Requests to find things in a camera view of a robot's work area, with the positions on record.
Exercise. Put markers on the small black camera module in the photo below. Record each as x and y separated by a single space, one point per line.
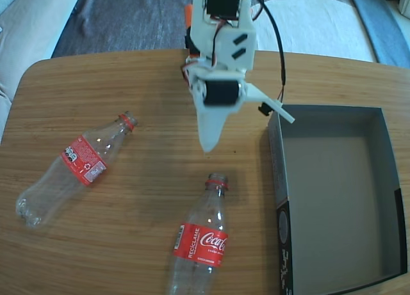
264 108

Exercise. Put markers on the blue fabric strip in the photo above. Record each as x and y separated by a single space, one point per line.
384 36

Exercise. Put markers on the orange and black clamp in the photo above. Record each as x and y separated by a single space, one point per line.
188 15

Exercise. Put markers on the white sofa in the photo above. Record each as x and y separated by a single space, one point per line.
25 36

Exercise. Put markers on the dark grey rug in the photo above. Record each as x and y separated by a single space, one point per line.
128 20

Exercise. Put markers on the white cloth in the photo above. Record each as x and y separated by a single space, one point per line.
320 29

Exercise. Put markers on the flat white camera mount plate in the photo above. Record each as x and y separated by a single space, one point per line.
256 95

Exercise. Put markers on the grey cardboard box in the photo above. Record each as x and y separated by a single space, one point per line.
336 196

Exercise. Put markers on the white upholstered furniture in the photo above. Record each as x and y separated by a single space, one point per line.
404 5

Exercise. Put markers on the clear bottle with red label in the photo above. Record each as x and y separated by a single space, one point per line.
84 162
201 243

